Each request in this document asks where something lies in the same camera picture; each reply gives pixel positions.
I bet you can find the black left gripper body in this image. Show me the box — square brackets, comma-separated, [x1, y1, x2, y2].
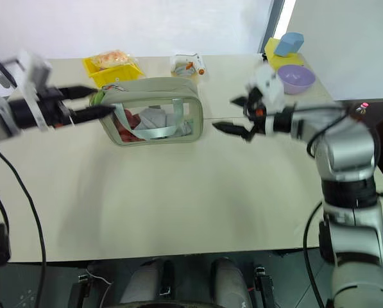
[36, 86, 74, 129]

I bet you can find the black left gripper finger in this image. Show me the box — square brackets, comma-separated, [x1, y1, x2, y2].
[60, 84, 99, 99]
[70, 105, 115, 125]

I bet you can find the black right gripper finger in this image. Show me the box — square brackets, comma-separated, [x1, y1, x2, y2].
[212, 121, 252, 138]
[229, 94, 253, 109]

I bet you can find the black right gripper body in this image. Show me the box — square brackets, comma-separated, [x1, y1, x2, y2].
[243, 88, 269, 142]

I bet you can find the beige clear-window storage pouch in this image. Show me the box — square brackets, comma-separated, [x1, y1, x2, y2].
[99, 77, 205, 148]

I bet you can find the green small item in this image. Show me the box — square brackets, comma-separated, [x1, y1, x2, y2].
[88, 90, 105, 107]

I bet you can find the yellow plastic bin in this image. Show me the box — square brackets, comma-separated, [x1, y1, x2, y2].
[82, 56, 145, 90]

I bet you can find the bagged bread snack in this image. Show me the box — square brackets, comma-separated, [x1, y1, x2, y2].
[92, 49, 130, 70]

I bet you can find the purple bowl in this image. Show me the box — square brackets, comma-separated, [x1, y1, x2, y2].
[277, 64, 317, 96]

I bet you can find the clear plastic snack bag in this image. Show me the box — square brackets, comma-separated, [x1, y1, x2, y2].
[169, 53, 209, 85]

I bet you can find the blue hexagonal box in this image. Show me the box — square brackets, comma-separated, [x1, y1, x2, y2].
[274, 31, 305, 58]

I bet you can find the grey rounded robot leg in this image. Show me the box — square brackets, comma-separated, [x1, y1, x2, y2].
[119, 257, 176, 308]
[209, 256, 253, 308]

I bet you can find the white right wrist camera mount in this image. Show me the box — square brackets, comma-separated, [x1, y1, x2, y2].
[244, 65, 287, 112]

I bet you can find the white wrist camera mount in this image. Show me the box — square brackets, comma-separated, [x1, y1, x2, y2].
[15, 50, 53, 133]
[244, 65, 287, 112]

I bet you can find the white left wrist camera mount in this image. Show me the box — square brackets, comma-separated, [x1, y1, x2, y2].
[15, 50, 53, 133]

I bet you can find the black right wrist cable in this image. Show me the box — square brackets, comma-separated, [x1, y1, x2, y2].
[286, 101, 382, 160]

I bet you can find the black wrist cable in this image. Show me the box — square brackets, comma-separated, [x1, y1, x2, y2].
[0, 44, 18, 90]
[286, 101, 382, 160]

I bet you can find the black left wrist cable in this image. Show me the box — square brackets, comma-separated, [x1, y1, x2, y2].
[0, 44, 18, 90]

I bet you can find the dark window frame post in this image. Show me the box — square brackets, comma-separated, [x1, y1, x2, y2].
[257, 0, 286, 54]

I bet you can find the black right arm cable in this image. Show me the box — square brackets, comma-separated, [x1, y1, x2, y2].
[302, 201, 327, 308]

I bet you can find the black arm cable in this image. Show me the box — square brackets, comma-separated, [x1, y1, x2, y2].
[302, 201, 327, 308]
[0, 146, 48, 308]

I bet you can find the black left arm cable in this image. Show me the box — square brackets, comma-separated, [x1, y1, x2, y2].
[0, 146, 48, 308]

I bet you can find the black frame bracket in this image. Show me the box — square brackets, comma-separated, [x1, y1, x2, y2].
[253, 264, 277, 308]
[69, 271, 94, 308]

